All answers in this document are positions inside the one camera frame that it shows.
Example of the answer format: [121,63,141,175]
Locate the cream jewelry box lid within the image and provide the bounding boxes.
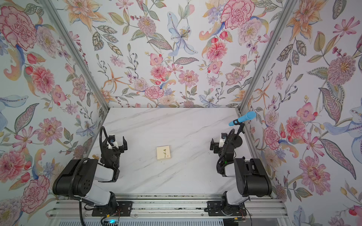
[156,146,171,161]

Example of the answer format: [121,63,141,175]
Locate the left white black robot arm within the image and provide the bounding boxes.
[52,135,133,217]

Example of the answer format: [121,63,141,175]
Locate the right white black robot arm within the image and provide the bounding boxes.
[204,131,272,217]

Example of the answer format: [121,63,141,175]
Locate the blue microphone on stand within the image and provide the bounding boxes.
[226,111,256,148]

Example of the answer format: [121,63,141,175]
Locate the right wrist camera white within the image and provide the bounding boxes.
[218,133,228,148]

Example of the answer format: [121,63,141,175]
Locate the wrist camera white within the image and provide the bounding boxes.
[107,135,118,149]
[218,133,228,148]

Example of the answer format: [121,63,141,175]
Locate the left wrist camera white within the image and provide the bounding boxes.
[107,135,118,149]

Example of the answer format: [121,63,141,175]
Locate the aluminium mounting rail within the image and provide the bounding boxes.
[45,193,289,219]

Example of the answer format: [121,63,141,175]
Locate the left aluminium corner post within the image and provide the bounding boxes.
[40,0,110,114]

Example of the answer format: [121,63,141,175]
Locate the aluminium corner post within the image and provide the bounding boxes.
[40,0,110,114]
[235,1,296,115]

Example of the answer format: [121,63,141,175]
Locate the right aluminium corner post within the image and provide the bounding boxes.
[235,1,296,115]

